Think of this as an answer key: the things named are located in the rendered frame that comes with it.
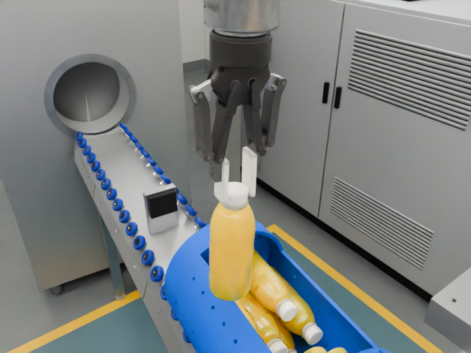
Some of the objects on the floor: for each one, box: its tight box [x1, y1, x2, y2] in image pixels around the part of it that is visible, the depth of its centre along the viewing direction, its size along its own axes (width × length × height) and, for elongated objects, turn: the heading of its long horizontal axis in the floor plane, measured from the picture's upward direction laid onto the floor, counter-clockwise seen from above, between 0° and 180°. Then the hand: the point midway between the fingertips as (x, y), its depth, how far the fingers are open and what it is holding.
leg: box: [97, 207, 125, 300], centre depth 221 cm, size 6×6×63 cm
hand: (235, 176), depth 62 cm, fingers closed on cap, 4 cm apart
